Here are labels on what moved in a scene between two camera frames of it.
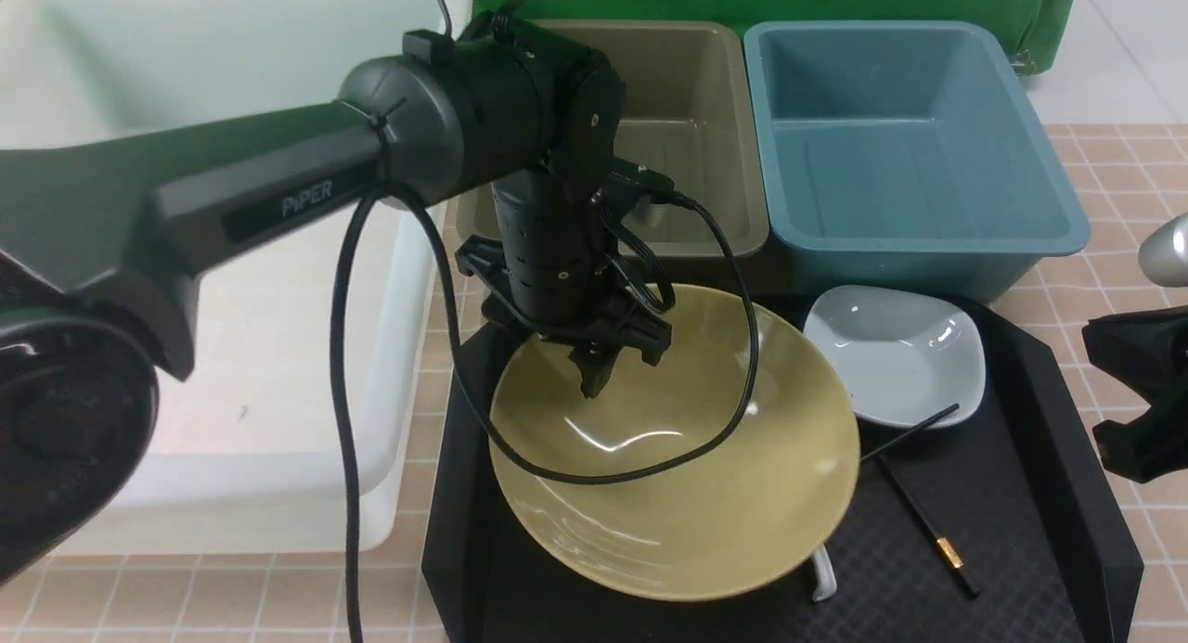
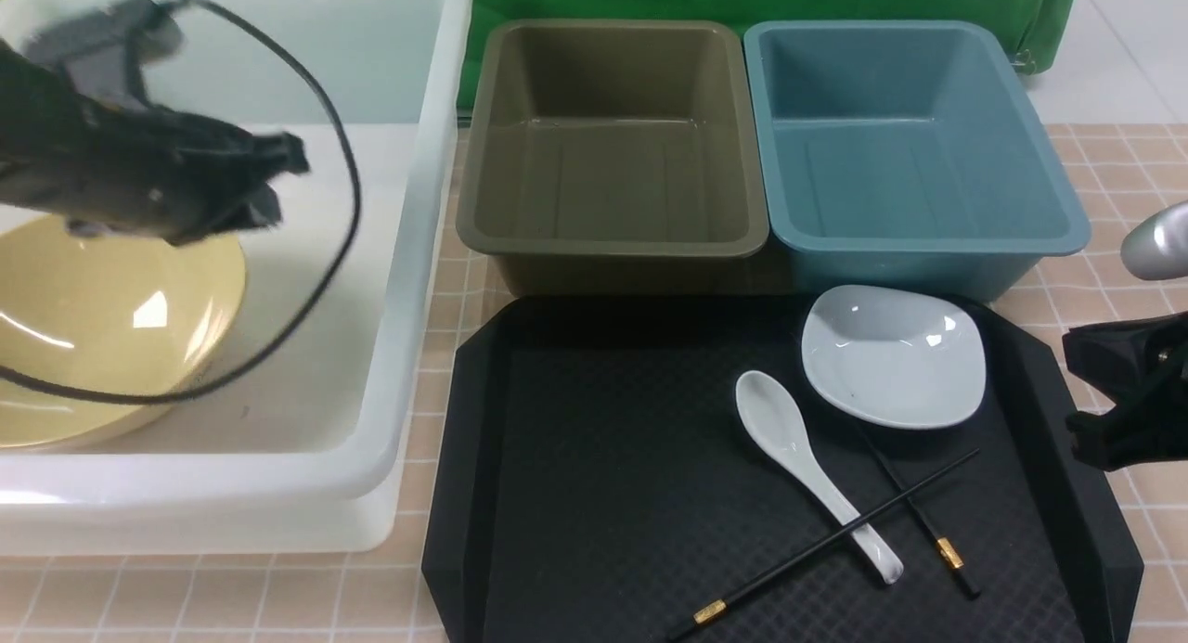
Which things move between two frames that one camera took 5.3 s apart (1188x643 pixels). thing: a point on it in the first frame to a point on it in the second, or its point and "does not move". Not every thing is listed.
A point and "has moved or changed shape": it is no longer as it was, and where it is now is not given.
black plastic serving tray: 1002,528 does not move
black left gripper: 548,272 to 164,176
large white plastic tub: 245,452 does not move
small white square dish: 907,354 does not move
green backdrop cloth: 1035,13 does not move
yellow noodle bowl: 753,513 has moved or changed shape
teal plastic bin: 901,154 does not move
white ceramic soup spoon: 826,577 to 774,419
